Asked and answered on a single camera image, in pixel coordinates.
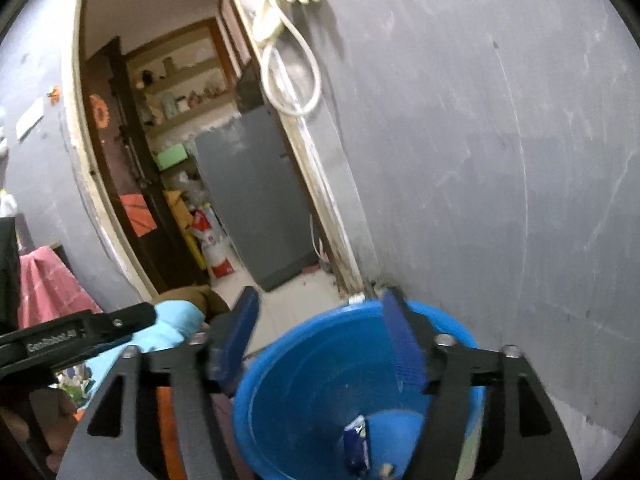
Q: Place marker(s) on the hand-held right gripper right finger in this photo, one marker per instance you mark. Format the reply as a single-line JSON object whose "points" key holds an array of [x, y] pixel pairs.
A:
{"points": [[402, 350]]}

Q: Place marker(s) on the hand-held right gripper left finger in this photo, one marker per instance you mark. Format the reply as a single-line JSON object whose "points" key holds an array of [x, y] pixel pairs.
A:
{"points": [[234, 345]]}

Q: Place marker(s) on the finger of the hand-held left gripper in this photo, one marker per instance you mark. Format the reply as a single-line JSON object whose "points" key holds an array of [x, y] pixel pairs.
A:
{"points": [[75, 332]]}

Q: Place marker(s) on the blue plastic basin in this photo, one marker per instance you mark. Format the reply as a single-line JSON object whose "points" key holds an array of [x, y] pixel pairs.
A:
{"points": [[310, 385]]}

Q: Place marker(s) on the person's left hand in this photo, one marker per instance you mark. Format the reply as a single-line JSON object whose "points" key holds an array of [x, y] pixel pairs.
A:
{"points": [[22, 425]]}

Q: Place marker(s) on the floral printed cloth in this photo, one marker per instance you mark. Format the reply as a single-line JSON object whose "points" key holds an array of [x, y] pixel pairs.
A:
{"points": [[75, 381]]}

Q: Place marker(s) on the pink checked towel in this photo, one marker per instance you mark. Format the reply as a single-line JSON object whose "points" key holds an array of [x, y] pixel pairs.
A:
{"points": [[50, 290]]}

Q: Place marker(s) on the brown blanket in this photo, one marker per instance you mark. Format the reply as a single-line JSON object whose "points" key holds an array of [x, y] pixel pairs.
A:
{"points": [[200, 297]]}

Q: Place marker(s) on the light blue cloth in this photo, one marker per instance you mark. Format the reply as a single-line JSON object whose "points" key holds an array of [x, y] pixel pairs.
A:
{"points": [[172, 321]]}

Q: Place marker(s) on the red and white bag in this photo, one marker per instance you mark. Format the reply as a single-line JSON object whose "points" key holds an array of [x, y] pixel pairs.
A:
{"points": [[215, 245]]}

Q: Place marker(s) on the blue snack wrapper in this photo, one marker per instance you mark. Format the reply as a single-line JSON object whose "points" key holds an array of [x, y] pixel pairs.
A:
{"points": [[356, 447]]}

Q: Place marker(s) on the orange round table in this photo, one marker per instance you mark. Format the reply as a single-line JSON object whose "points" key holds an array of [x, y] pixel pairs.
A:
{"points": [[169, 435]]}

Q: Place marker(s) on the small tan scrap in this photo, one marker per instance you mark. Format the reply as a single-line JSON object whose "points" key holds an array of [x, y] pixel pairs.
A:
{"points": [[386, 470]]}

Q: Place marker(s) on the orange folded paper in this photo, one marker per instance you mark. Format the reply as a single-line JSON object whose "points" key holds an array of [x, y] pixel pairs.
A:
{"points": [[137, 215]]}

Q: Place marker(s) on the yellow cardboard box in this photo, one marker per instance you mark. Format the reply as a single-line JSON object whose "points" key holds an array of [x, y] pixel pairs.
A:
{"points": [[185, 220]]}

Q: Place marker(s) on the grey refrigerator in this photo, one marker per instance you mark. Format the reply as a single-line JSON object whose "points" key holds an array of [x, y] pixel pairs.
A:
{"points": [[250, 200]]}

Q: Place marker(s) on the dark wooden door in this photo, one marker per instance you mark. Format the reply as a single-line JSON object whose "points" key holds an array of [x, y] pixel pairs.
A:
{"points": [[116, 175]]}

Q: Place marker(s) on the pile of plastic bags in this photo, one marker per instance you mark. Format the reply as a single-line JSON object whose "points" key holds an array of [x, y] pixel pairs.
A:
{"points": [[192, 187]]}

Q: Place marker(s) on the green box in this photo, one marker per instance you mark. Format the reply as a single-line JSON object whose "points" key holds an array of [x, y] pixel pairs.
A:
{"points": [[170, 156]]}

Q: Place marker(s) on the sunflower sticker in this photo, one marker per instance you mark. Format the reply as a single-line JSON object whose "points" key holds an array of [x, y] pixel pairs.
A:
{"points": [[99, 111]]}

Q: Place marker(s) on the white power strip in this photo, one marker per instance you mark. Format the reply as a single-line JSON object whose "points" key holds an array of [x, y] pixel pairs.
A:
{"points": [[267, 20]]}

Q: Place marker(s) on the wooden door frame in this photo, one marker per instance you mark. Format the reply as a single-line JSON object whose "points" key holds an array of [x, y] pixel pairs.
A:
{"points": [[84, 160]]}

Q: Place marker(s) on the small orange wall sticker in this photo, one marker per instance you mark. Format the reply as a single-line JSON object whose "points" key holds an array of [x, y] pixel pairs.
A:
{"points": [[54, 94]]}

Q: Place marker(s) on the wall shelves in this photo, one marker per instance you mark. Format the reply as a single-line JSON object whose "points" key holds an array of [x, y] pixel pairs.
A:
{"points": [[185, 67]]}

